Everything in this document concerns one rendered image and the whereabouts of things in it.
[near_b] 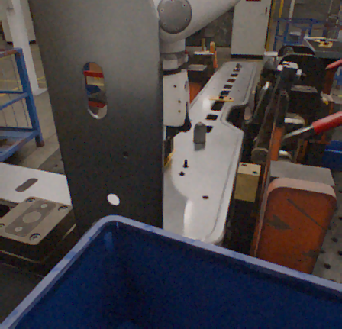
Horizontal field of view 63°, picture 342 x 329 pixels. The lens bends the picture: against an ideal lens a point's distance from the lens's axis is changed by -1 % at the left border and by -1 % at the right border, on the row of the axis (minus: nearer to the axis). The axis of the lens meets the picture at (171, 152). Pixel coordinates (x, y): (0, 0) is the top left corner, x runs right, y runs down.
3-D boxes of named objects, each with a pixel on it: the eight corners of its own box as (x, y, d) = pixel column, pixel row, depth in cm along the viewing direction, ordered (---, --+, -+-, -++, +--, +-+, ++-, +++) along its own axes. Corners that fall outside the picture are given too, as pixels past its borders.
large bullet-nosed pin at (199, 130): (194, 143, 71) (195, 118, 68) (206, 144, 70) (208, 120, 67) (191, 148, 69) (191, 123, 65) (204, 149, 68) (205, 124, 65)
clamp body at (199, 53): (191, 111, 172) (193, 49, 155) (214, 114, 168) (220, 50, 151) (186, 117, 163) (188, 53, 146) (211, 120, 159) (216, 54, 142)
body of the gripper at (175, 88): (194, 60, 51) (191, 117, 57) (142, 57, 54) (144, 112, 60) (182, 69, 45) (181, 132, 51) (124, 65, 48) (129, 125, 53)
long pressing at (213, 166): (219, 62, 160) (219, 59, 160) (260, 65, 154) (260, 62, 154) (79, 224, 45) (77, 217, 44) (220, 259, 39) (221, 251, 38)
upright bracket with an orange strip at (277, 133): (237, 314, 61) (279, 88, 37) (243, 316, 61) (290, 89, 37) (235, 327, 59) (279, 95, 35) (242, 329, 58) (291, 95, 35)
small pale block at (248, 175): (221, 298, 64) (239, 161, 47) (236, 303, 63) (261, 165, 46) (217, 313, 61) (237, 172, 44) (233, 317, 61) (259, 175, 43)
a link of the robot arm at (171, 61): (192, 48, 51) (191, 65, 52) (146, 46, 53) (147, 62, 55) (179, 55, 44) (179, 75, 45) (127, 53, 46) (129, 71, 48)
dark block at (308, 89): (259, 214, 90) (285, 83, 70) (282, 219, 88) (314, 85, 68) (259, 224, 86) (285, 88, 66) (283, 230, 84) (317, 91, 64)
